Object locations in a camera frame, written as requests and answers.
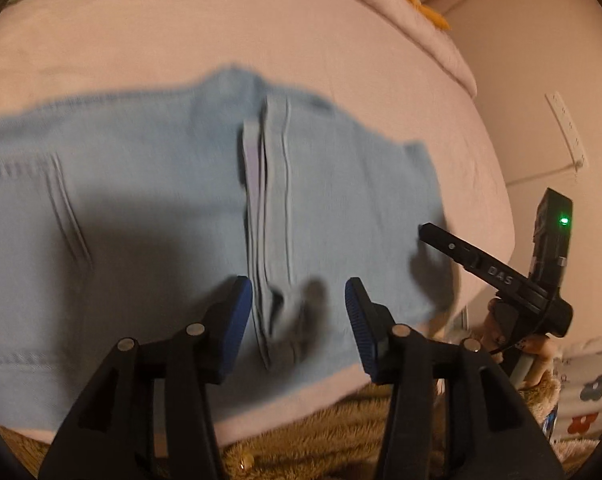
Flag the light blue denim pants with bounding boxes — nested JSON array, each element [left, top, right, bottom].
[[0, 64, 457, 417]]

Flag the person's right hand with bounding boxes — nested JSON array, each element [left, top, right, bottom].
[[485, 298, 558, 392]]

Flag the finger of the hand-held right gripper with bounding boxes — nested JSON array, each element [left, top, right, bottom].
[[417, 222, 549, 313]]

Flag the white floral print cloth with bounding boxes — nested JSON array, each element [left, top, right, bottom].
[[540, 332, 602, 457]]

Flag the brown fuzzy rug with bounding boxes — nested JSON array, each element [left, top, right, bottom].
[[0, 375, 562, 480]]

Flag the white power strip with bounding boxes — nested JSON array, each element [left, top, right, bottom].
[[545, 91, 588, 172]]

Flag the lilac quilt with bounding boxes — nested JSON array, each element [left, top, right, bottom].
[[281, 0, 478, 97]]

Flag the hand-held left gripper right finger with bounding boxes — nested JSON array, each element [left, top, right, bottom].
[[344, 276, 564, 480]]

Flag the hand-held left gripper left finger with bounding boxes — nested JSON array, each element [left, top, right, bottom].
[[38, 275, 254, 480]]

